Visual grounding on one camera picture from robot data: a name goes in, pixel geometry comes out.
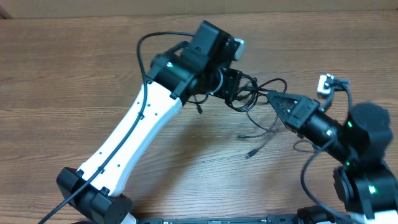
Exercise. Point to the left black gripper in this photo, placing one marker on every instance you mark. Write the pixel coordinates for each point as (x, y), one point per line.
(234, 79)

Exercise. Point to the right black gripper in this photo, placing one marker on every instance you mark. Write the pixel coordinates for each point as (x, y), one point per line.
(300, 106)

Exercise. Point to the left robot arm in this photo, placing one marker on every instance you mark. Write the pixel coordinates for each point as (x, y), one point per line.
(198, 66)

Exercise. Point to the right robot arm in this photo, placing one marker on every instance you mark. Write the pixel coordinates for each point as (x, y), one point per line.
(363, 182)

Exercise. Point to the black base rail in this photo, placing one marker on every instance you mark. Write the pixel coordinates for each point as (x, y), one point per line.
(307, 215)

